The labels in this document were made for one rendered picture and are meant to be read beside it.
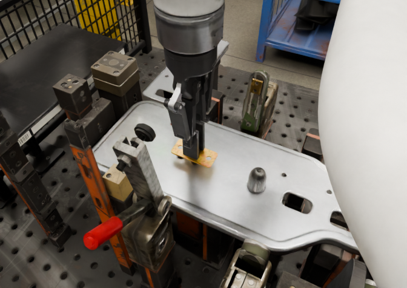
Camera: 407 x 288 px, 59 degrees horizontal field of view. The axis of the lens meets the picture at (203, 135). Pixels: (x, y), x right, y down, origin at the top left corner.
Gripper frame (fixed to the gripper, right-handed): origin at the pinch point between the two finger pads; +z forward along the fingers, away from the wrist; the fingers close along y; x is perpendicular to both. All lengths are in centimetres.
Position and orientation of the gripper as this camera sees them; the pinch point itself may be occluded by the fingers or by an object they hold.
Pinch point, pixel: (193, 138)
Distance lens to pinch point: 63.9
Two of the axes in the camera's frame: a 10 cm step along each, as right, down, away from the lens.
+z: 0.0, 6.8, 7.3
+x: -8.9, -3.3, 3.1
